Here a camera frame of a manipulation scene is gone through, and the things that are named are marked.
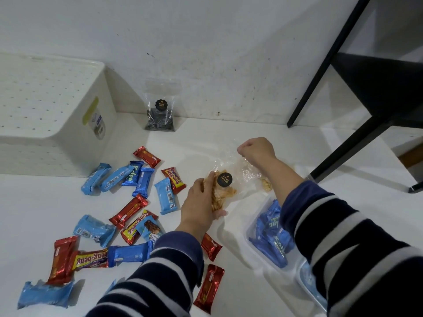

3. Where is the person's left hand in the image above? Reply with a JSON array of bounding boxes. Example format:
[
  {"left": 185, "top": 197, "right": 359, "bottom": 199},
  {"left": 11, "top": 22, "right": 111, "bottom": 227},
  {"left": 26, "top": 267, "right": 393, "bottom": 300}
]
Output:
[{"left": 180, "top": 177, "right": 229, "bottom": 233}]

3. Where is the person's right hand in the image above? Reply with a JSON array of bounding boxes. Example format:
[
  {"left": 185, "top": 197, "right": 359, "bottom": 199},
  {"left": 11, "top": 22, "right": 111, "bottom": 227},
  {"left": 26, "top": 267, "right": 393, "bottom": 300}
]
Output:
[{"left": 236, "top": 137, "right": 278, "bottom": 168}]

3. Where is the clear bag of pastel puffs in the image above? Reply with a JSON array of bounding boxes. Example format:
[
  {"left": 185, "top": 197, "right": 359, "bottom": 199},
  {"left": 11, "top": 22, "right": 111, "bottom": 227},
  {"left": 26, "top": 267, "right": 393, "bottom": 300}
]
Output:
[{"left": 241, "top": 158, "right": 264, "bottom": 183}]

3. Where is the clear bag of orange crackers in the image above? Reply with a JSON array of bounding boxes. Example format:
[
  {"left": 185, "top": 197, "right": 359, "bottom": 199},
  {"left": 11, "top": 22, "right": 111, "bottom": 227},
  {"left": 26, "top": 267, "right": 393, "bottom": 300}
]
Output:
[{"left": 201, "top": 155, "right": 252, "bottom": 212}]

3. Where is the pile of snack bars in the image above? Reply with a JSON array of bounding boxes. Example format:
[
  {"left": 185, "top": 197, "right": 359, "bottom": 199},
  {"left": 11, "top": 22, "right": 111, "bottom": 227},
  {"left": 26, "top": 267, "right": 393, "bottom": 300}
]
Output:
[{"left": 17, "top": 145, "right": 225, "bottom": 315}]

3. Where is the stack of dark blue packets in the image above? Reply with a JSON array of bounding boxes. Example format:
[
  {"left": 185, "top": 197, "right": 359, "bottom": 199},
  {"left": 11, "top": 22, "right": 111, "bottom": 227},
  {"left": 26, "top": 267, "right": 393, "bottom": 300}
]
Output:
[{"left": 248, "top": 199, "right": 295, "bottom": 269}]

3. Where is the clear bag of dark cookies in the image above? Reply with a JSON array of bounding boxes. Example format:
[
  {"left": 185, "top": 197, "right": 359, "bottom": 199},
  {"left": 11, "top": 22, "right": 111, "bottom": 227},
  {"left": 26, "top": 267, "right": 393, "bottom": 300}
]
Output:
[{"left": 143, "top": 79, "right": 182, "bottom": 133}]

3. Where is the white perforated storage basket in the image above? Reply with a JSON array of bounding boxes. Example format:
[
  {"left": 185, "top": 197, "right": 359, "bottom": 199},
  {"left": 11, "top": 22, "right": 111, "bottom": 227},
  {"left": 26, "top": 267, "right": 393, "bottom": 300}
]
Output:
[{"left": 0, "top": 52, "right": 118, "bottom": 178}]

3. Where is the person's right forearm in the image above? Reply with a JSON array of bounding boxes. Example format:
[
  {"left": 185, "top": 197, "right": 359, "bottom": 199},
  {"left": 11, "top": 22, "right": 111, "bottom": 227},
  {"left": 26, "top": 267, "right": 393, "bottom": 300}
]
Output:
[{"left": 257, "top": 155, "right": 423, "bottom": 317}]

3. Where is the person's left forearm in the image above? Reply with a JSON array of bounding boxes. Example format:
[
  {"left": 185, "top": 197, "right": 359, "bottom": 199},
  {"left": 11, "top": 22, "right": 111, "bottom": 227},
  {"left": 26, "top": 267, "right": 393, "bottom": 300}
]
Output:
[{"left": 85, "top": 224, "right": 205, "bottom": 317}]

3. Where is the black metal shelf rack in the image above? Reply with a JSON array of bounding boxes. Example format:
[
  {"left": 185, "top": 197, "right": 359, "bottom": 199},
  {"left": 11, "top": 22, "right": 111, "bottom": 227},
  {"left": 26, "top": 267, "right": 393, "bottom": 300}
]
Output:
[{"left": 286, "top": 0, "right": 423, "bottom": 194}]

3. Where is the wooden side table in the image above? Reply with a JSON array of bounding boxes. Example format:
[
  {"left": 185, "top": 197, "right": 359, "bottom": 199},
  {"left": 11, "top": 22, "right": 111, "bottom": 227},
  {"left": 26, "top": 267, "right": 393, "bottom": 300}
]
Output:
[{"left": 398, "top": 141, "right": 423, "bottom": 169}]

